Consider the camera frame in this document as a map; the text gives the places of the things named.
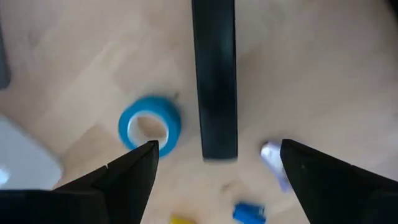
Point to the black stapler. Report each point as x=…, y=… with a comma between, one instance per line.
x=214, y=77

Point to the blue tape roll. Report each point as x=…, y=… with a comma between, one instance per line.
x=174, y=124

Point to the white plastic bin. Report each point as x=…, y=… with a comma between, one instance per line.
x=25, y=161

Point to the blue stapler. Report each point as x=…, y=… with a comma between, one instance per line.
x=248, y=214

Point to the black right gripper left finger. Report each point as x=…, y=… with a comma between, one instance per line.
x=124, y=186

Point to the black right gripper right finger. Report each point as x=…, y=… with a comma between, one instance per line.
x=335, y=196

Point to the lavender staple remover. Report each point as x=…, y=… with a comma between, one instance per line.
x=270, y=155

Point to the yellow stapler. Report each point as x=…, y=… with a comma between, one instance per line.
x=182, y=220

